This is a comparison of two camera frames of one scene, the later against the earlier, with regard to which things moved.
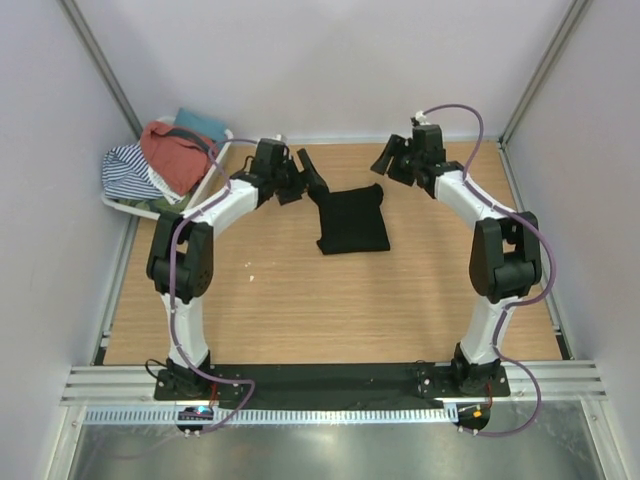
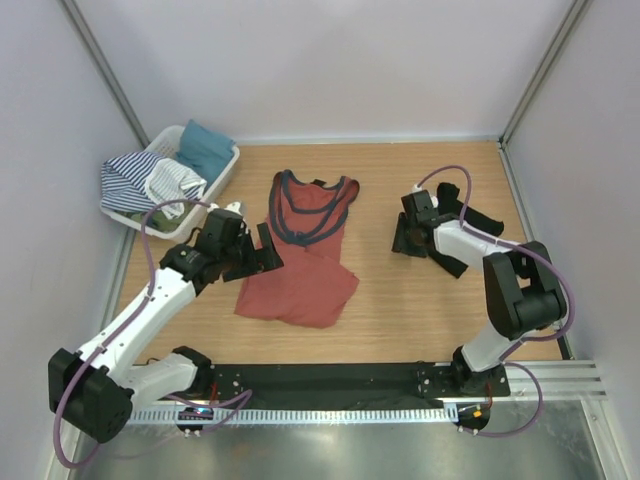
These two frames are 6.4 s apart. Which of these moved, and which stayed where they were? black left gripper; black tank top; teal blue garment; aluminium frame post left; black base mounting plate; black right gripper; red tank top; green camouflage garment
Moved: black tank top; black right gripper; green camouflage garment; black left gripper; teal blue garment; red tank top
Stayed: aluminium frame post left; black base mounting plate
